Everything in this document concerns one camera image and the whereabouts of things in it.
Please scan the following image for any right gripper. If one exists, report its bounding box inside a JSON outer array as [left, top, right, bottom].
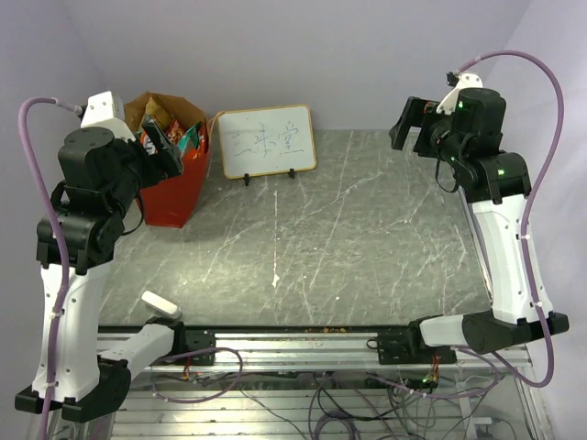
[[389, 96, 466, 167]]

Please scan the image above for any red paper bag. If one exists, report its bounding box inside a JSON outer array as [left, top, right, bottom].
[[125, 92, 211, 228]]

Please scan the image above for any red Doritos bag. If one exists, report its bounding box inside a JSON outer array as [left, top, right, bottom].
[[166, 118, 185, 145]]

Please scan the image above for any tan kettle chips bag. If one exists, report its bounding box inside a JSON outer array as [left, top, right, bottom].
[[144, 96, 173, 130]]

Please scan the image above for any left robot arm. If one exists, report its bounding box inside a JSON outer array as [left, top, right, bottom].
[[15, 122, 187, 423]]

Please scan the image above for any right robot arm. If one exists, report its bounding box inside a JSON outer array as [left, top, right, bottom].
[[389, 87, 570, 363]]

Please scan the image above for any teal snack bag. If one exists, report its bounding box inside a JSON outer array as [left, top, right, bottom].
[[178, 122, 202, 156]]

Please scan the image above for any small whiteboard with stand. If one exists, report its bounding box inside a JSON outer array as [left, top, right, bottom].
[[214, 104, 317, 180]]

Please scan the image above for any white object at table edge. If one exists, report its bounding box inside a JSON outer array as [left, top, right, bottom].
[[140, 291, 182, 319]]

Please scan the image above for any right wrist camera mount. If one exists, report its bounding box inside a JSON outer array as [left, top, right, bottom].
[[436, 71, 483, 116]]

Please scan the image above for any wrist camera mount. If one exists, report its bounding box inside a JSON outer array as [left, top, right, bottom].
[[81, 91, 136, 141], [436, 71, 483, 116]]

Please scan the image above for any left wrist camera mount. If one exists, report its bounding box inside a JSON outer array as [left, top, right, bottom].
[[81, 91, 136, 141]]

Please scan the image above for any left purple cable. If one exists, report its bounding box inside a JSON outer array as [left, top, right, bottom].
[[17, 96, 86, 440]]

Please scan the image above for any purple cable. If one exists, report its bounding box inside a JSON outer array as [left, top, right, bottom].
[[17, 96, 86, 440], [458, 49, 565, 389]]

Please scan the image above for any aluminium rail frame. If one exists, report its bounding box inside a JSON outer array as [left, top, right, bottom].
[[48, 325, 553, 439]]

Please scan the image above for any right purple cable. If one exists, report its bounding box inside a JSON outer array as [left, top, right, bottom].
[[458, 49, 565, 389]]

